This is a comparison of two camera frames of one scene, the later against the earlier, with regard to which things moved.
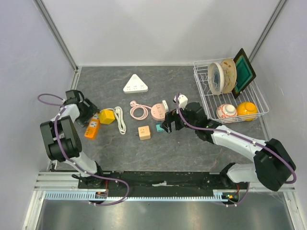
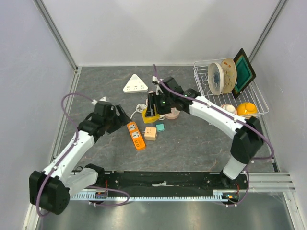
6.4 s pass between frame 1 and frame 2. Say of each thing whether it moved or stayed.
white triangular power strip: stayed
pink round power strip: moved
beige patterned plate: stayed
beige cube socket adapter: moved
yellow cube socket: moved
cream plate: stayed
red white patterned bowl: stayed
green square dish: stayed
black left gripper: moved
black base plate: stayed
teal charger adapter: stayed
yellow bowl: stayed
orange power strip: moved
